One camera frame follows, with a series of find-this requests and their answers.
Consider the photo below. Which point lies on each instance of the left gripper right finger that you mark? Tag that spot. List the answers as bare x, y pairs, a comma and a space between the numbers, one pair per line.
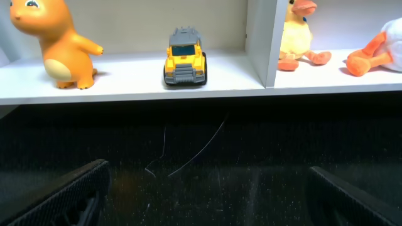
345, 201

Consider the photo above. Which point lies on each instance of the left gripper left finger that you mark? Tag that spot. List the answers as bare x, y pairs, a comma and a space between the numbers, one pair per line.
63, 197

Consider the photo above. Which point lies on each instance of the orange dragon figure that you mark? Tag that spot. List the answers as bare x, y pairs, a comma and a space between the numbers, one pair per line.
59, 47

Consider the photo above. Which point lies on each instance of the white plush duck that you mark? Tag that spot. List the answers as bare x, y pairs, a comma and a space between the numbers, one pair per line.
380, 50

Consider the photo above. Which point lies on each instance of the yellow plush duck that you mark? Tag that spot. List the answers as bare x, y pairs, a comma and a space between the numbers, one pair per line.
298, 37

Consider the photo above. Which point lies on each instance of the white shelf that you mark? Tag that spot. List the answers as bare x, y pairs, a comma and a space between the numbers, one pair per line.
201, 78

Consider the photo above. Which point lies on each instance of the grey and yellow toy truck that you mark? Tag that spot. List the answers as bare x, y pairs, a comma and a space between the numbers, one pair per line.
185, 59

